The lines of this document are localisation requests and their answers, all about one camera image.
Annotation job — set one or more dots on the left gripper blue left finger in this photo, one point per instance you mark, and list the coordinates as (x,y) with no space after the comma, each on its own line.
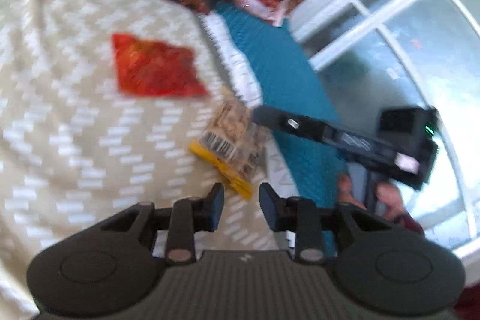
(188,216)

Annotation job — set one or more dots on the patterned patchwork bed sheet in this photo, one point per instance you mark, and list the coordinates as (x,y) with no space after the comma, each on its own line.
(74,149)

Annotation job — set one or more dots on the white framed glass door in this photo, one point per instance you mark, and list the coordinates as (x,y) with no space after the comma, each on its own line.
(370,54)

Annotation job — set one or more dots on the blue mesh mat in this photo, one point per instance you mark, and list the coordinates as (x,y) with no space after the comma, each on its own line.
(288,83)

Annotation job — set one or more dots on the yellow peanut snack bag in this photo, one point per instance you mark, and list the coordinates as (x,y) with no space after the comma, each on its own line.
(232,143)

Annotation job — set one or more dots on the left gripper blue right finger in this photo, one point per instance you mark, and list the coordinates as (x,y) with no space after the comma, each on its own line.
(298,215)

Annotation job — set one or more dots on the red orange snack bag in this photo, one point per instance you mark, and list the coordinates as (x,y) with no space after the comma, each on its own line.
(154,68)

